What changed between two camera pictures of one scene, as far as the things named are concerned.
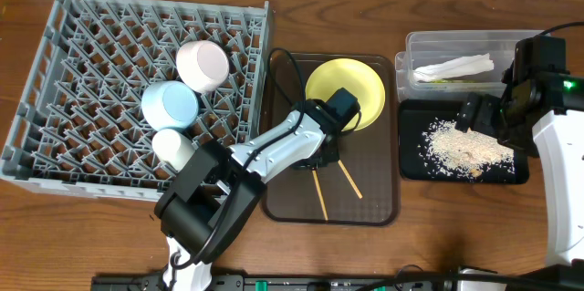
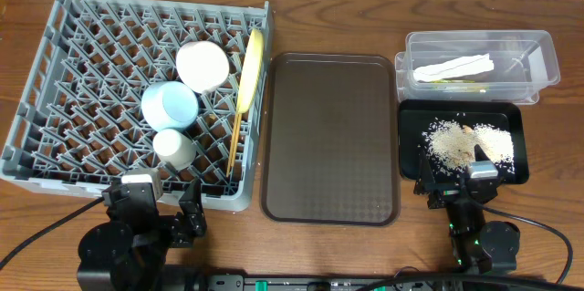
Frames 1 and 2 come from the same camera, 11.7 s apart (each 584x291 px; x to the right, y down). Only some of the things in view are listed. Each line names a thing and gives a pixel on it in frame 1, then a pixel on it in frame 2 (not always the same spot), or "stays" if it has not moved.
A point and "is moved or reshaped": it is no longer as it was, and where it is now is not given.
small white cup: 173,148 stays
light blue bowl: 170,105 stays
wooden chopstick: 350,179 -> 234,142
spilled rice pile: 464,155 stays
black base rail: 487,283 stays
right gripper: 486,105 -> 444,193
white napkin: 462,66 stays
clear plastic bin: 454,64 stays
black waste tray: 414,115 stays
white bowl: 202,65 stays
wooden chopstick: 325,213 -> 234,140
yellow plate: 358,78 -> 250,71
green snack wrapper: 451,81 is moved or reshaped
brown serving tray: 359,189 stays
